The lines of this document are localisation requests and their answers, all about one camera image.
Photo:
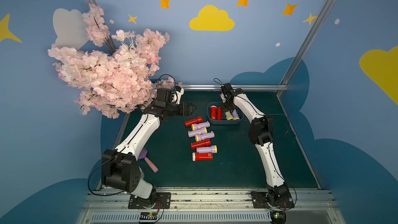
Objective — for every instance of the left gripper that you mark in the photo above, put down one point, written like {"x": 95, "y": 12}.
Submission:
{"x": 179, "y": 109}

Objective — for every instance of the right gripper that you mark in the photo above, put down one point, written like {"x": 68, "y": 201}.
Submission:
{"x": 224, "y": 102}

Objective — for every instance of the red flashlight white head top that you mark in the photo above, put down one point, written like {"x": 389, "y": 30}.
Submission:
{"x": 213, "y": 112}

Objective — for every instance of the cream yellow flashlight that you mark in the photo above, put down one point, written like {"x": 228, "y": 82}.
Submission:
{"x": 229, "y": 116}

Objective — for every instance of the purple flashlight bottom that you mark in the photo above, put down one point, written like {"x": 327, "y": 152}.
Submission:
{"x": 235, "y": 115}

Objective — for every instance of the purple flashlight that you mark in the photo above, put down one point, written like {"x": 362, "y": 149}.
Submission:
{"x": 235, "y": 115}
{"x": 197, "y": 126}
{"x": 207, "y": 149}
{"x": 197, "y": 132}
{"x": 204, "y": 136}

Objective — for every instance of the clear blue storage box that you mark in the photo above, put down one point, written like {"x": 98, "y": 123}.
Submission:
{"x": 223, "y": 121}

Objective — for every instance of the orange flashlight white head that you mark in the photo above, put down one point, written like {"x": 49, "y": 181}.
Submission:
{"x": 201, "y": 156}

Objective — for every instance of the large red flashlight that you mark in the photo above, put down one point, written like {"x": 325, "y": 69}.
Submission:
{"x": 219, "y": 114}

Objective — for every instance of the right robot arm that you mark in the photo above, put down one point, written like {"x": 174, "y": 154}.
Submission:
{"x": 261, "y": 135}

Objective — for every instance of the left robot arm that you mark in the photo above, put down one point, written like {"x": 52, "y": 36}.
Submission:
{"x": 120, "y": 169}

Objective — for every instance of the purple pink spatula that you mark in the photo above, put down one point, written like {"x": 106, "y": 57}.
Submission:
{"x": 143, "y": 156}

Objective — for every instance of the pink cherry blossom tree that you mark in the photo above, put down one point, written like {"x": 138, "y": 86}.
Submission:
{"x": 113, "y": 83}

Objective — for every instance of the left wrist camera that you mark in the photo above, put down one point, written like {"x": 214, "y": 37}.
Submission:
{"x": 179, "y": 91}

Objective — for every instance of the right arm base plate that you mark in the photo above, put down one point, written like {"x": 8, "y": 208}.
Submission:
{"x": 262, "y": 199}

